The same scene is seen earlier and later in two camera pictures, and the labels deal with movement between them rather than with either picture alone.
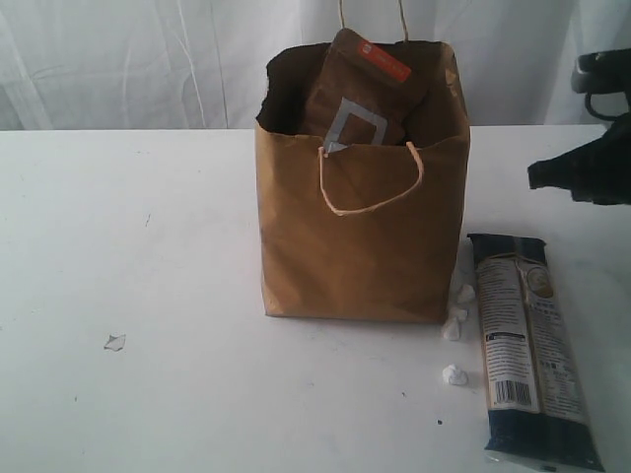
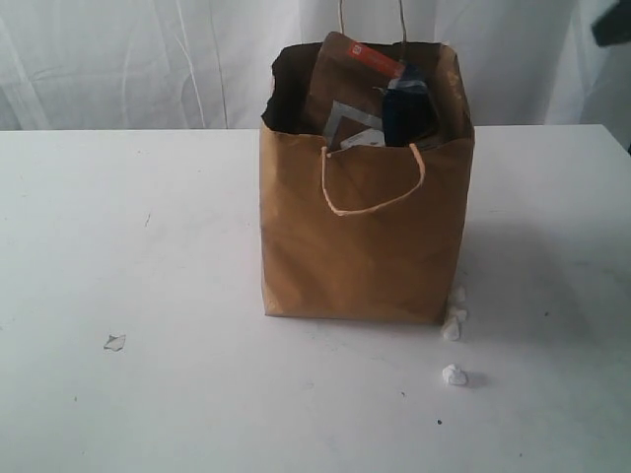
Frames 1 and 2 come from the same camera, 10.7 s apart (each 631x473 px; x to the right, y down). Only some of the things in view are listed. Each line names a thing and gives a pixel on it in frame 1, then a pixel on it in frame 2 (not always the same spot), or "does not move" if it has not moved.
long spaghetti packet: [538, 414] -> [409, 109]
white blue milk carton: [333, 144] -> [367, 137]
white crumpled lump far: [454, 375] does not move
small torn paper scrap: [115, 342] does not move
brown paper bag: [361, 233] does not move
